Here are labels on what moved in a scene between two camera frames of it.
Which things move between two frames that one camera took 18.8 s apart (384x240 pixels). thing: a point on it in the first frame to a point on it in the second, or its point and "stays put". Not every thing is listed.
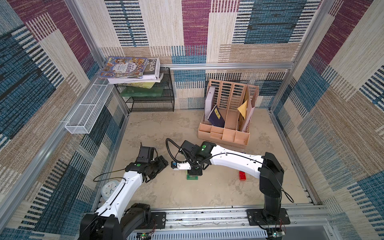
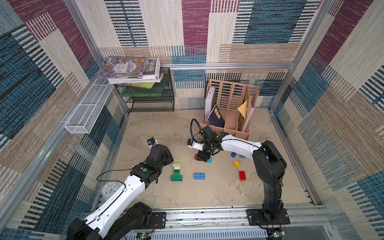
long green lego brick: [192, 177] to [176, 178]
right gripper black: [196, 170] to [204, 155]
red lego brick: [242, 176] stays put
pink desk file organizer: [229, 108] stays put
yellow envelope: [242, 109] stays put
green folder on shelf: [142, 91] stays put
